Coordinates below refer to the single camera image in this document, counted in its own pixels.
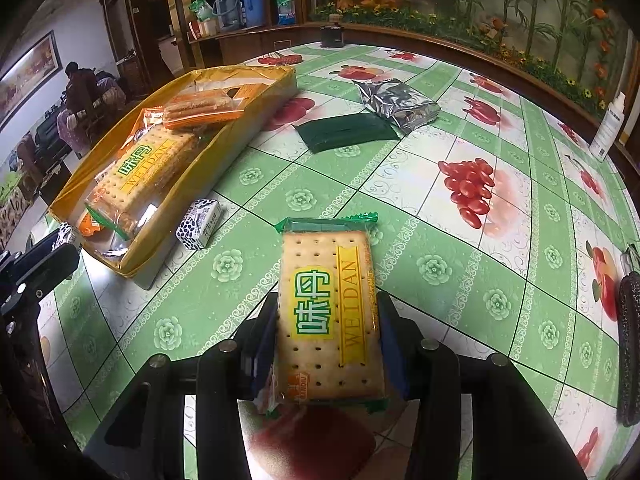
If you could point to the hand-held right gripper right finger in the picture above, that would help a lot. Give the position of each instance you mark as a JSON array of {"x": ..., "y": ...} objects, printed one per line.
[{"x": 395, "y": 365}]

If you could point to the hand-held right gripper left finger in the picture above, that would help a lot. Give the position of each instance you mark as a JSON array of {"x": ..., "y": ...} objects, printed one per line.
[{"x": 259, "y": 367}]

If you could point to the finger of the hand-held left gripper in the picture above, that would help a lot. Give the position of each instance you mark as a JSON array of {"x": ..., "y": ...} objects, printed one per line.
[
  {"x": 40, "y": 272},
  {"x": 45, "y": 243}
]

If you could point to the small blue white packet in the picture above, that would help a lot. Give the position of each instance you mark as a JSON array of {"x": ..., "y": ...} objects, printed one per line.
[{"x": 66, "y": 234}]

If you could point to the green label cracker packet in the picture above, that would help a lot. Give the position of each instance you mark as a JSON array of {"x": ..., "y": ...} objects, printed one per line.
[
  {"x": 320, "y": 320},
  {"x": 145, "y": 170}
]

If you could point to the yellow cardboard box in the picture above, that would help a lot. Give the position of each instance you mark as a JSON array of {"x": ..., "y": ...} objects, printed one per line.
[{"x": 85, "y": 170}]

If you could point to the silver foil snack packet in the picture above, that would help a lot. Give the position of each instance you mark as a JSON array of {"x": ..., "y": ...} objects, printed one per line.
[{"x": 400, "y": 102}]

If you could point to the small black-white patterned packet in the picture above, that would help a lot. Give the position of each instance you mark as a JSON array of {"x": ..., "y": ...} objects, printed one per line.
[{"x": 200, "y": 224}]

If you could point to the orange striped cracker packet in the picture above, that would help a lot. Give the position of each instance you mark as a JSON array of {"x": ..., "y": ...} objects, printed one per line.
[{"x": 200, "y": 107}]

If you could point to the dark green packet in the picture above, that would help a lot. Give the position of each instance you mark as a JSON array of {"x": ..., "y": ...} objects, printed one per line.
[{"x": 345, "y": 132}]

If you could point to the red white carton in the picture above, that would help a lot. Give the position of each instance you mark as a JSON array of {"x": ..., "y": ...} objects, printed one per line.
[{"x": 205, "y": 28}]

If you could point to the golden pillar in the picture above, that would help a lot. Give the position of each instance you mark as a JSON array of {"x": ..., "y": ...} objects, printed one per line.
[{"x": 182, "y": 10}]

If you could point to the green bag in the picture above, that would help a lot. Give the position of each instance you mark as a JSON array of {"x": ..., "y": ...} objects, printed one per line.
[{"x": 200, "y": 10}]

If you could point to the grey blue thermos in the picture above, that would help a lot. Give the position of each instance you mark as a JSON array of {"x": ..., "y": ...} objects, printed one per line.
[{"x": 227, "y": 12}]

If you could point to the white spray bottle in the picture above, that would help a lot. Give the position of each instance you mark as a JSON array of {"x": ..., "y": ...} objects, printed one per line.
[{"x": 607, "y": 130}]

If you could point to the artificial flower glass display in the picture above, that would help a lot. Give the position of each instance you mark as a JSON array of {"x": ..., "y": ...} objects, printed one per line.
[{"x": 475, "y": 5}]

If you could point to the framed wall picture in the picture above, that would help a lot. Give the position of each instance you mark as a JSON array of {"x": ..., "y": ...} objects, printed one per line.
[{"x": 27, "y": 75}]

